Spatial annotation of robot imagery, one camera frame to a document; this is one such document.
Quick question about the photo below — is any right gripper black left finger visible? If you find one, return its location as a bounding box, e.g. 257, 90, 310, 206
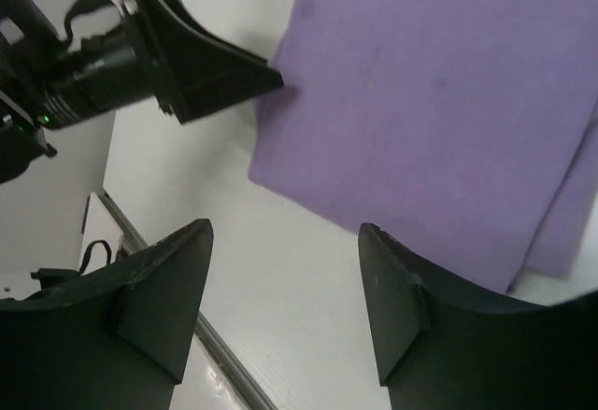
1, 219, 214, 409

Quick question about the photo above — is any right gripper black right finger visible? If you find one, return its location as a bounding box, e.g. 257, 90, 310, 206
358, 223, 597, 409

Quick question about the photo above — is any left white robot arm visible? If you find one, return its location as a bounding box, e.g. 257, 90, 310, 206
1, 0, 284, 182

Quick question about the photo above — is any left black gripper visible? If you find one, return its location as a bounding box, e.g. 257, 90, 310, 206
39, 0, 284, 130

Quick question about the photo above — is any lilac t shirt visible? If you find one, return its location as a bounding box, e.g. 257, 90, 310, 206
249, 0, 597, 292

